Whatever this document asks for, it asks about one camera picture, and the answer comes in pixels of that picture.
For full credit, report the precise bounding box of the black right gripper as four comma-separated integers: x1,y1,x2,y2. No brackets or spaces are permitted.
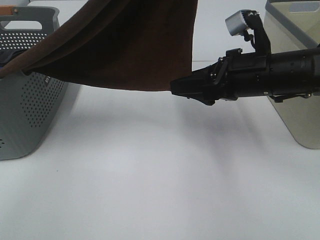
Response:
170,48,271,105

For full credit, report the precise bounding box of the brown towel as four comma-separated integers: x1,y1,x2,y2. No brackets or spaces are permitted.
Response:
0,0,198,92

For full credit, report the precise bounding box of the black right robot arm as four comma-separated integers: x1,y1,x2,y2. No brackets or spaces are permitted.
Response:
170,47,320,106

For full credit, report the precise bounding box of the beige bin with grey rim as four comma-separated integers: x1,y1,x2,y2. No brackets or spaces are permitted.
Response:
264,0,320,150

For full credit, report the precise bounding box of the grey perforated laundry basket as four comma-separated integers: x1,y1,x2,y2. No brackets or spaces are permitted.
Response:
0,6,68,160

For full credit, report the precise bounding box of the dark blue cloth in basket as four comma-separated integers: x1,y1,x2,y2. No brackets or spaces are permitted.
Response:
0,49,26,69

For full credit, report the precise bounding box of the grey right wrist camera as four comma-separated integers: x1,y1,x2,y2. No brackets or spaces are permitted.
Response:
225,9,249,36

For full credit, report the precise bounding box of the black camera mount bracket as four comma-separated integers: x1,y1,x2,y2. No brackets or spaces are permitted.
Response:
242,10,271,56

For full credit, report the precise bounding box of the brown leather basket handle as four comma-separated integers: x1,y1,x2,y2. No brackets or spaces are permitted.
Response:
0,5,18,17

